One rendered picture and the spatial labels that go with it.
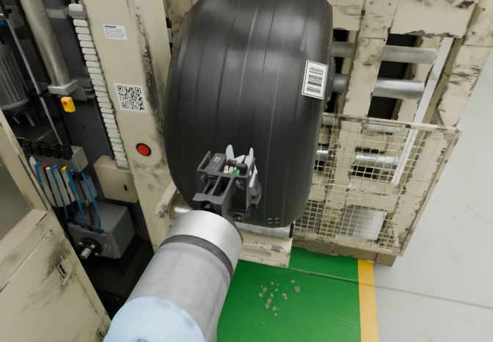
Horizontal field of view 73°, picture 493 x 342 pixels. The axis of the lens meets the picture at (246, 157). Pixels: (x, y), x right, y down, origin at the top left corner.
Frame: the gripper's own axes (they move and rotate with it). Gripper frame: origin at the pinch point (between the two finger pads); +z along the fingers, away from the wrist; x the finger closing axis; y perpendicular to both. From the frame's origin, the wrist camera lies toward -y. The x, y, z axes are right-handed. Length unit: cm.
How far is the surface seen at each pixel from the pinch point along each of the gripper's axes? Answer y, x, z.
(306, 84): 13.1, -8.9, 6.9
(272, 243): -35.9, -4.7, 16.8
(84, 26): 16.5, 42.2, 20.6
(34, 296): -53, 59, -4
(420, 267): -114, -79, 94
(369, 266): -115, -52, 89
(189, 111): 7.6, 10.8, 2.8
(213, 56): 16.2, 7.9, 8.0
